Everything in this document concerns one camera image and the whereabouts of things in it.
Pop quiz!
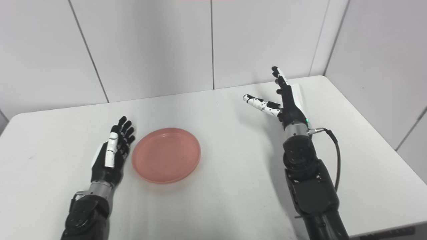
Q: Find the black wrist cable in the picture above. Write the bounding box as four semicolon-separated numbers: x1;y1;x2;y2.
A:
307;127;342;192
68;191;90;215

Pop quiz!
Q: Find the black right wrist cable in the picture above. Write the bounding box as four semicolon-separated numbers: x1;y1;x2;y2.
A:
307;127;342;192

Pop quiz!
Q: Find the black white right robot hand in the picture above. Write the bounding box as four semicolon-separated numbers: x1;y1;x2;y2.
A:
243;66;309;130

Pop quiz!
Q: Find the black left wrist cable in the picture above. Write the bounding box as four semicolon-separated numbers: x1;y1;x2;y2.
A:
68;191;90;215

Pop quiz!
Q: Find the pink round plate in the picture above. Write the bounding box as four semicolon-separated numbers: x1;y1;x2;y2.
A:
131;127;202;184

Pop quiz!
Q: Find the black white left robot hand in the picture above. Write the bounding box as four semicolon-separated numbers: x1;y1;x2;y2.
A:
90;116;136;188

